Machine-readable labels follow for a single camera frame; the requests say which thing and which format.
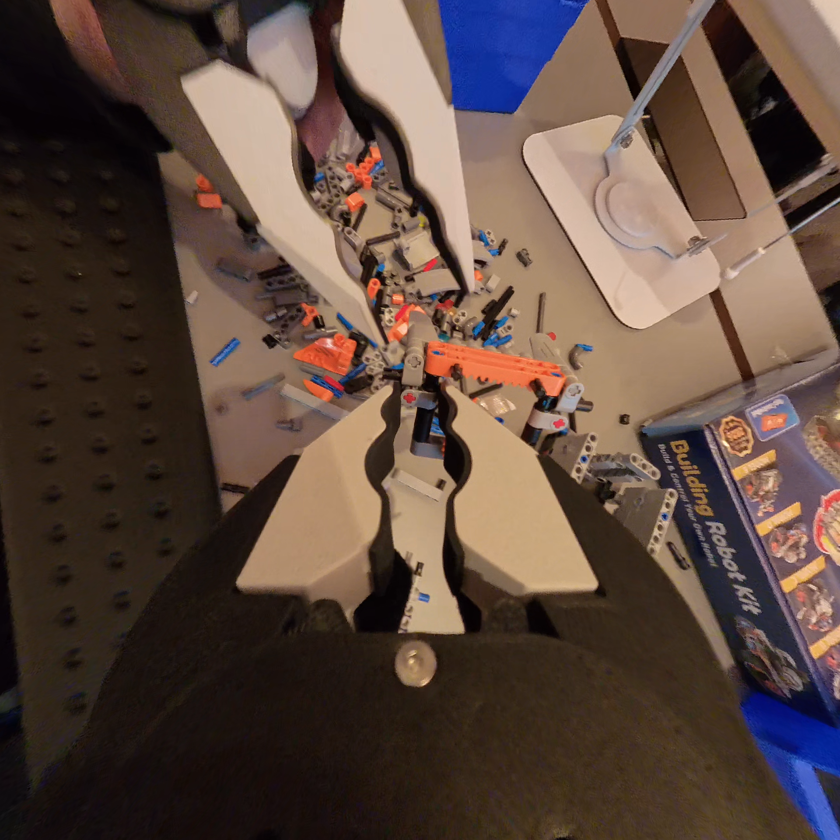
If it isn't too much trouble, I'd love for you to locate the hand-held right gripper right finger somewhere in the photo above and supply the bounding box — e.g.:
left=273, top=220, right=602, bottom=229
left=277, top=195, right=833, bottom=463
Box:
left=441, top=381, right=602, bottom=630

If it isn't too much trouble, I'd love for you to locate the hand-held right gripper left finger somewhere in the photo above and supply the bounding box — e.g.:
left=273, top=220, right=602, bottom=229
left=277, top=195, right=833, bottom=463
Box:
left=237, top=385, right=400, bottom=630

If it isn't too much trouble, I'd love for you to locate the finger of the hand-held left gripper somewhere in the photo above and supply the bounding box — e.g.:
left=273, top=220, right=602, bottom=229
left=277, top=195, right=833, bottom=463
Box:
left=334, top=0, right=477, bottom=298
left=180, top=58, right=385, bottom=346

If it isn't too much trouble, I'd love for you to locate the grey building kit robot assembly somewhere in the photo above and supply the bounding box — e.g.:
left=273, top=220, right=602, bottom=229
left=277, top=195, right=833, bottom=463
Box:
left=549, top=431, right=683, bottom=552

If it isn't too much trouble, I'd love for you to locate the blue plastic bin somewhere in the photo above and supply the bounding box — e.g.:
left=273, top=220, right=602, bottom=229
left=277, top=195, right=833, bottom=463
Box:
left=739, top=686, right=840, bottom=840
left=440, top=0, right=592, bottom=115

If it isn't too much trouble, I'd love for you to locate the orange and grey wing assembly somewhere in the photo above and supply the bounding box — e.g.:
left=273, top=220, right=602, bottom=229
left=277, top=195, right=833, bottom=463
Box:
left=388, top=315, right=592, bottom=454

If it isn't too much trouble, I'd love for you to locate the pile of small building pieces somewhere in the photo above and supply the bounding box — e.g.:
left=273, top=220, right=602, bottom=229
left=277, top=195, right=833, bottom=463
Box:
left=184, top=132, right=598, bottom=447

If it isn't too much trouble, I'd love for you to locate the white booklet stand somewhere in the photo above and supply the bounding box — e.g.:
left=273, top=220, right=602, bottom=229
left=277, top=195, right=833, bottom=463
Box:
left=523, top=0, right=840, bottom=329

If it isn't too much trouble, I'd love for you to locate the blue robot kit box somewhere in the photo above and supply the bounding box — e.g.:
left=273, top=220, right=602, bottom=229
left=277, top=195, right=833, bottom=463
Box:
left=640, top=368, right=840, bottom=723

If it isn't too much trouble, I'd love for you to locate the black perforated mat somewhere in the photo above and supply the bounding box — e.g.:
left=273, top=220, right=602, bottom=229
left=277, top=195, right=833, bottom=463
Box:
left=0, top=112, right=224, bottom=775

